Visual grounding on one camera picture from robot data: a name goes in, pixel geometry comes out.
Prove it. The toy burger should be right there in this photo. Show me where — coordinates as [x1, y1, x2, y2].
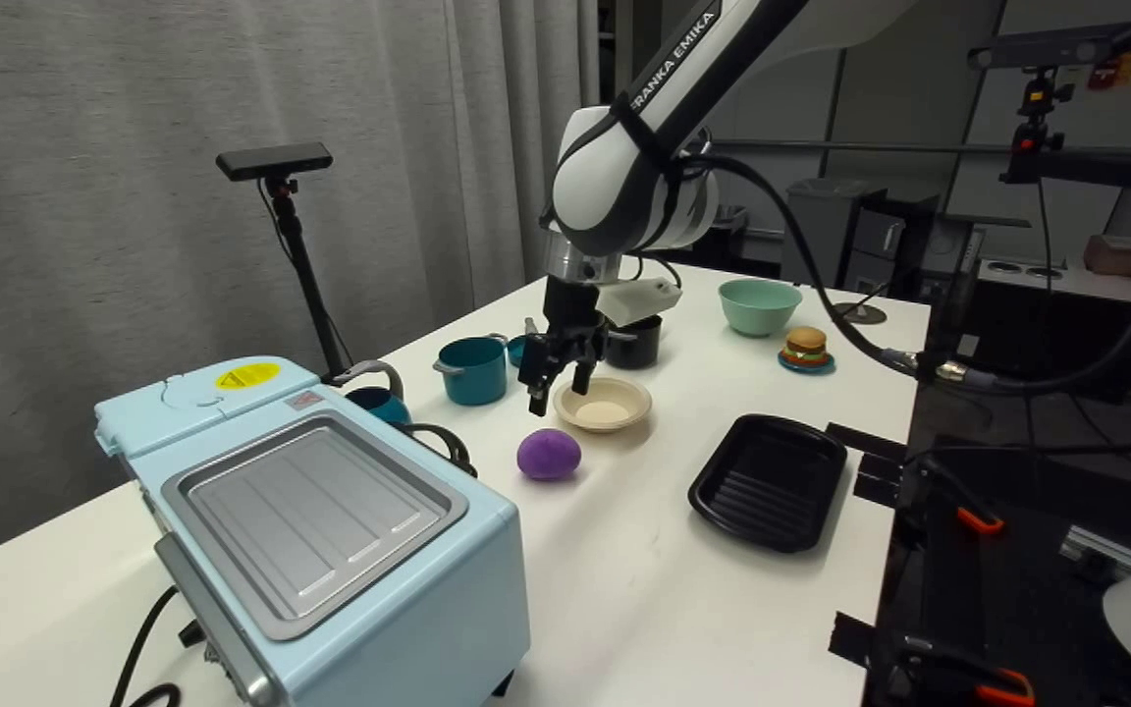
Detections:
[780, 323, 831, 367]

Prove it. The purple ball shaped object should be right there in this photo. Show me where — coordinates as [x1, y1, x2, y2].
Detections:
[516, 423, 586, 486]

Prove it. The black toaster power cord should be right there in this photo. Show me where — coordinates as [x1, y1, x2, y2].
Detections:
[108, 583, 187, 707]

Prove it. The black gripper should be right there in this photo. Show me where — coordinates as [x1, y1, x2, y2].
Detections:
[517, 257, 612, 419]

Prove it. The black ridged baking tray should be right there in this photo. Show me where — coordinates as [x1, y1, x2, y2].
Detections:
[684, 413, 852, 560]

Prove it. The black camera on thin stand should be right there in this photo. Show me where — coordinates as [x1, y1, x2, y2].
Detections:
[213, 141, 357, 385]

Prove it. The mint green bowl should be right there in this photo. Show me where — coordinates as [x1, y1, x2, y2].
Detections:
[715, 275, 806, 344]

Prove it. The gray cylindrical bin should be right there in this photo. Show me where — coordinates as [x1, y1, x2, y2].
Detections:
[779, 173, 877, 292]

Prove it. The small teal saucer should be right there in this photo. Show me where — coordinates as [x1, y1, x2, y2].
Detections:
[775, 345, 840, 380]

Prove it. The dark side table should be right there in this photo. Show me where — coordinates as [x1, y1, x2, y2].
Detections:
[963, 257, 1131, 399]

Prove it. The black clamp with orange handle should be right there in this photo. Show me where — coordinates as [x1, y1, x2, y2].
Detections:
[826, 419, 1008, 543]
[830, 609, 1040, 707]

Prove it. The beige shallow bowl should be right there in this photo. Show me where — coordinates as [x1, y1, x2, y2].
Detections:
[555, 372, 656, 439]

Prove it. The cardboard box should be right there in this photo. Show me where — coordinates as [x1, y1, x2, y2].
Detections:
[1082, 232, 1131, 285]

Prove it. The black toy pot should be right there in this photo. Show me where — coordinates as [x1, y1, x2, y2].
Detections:
[599, 312, 667, 372]

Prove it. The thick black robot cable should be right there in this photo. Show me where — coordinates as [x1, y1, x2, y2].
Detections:
[678, 150, 1131, 399]

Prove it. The black cabinet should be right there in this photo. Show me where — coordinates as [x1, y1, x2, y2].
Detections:
[835, 194, 988, 308]

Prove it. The dark round lid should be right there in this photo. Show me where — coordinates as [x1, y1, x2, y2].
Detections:
[835, 300, 890, 329]

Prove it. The teal toy pot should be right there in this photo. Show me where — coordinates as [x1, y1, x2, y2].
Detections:
[432, 333, 516, 408]

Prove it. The black camera on tripod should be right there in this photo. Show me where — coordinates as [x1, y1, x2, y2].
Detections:
[967, 15, 1131, 189]

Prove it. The teal toy frying pan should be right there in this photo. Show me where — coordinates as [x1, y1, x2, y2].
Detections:
[506, 329, 550, 372]

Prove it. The teal mug with metal handle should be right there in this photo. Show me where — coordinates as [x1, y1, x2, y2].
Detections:
[327, 358, 415, 433]

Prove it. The light blue toaster oven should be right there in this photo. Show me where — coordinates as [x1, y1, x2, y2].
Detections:
[90, 353, 535, 707]

